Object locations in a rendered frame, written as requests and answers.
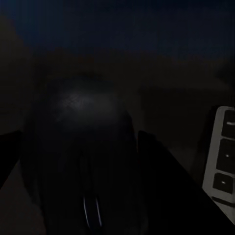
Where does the mouse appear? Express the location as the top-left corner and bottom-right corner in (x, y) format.
(19, 70), (149, 235)

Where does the keyboard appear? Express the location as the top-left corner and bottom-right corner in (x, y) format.
(202, 106), (235, 225)

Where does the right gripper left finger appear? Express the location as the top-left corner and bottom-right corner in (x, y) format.
(0, 131), (22, 189)

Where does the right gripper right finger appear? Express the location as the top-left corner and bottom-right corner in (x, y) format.
(138, 130), (235, 235)

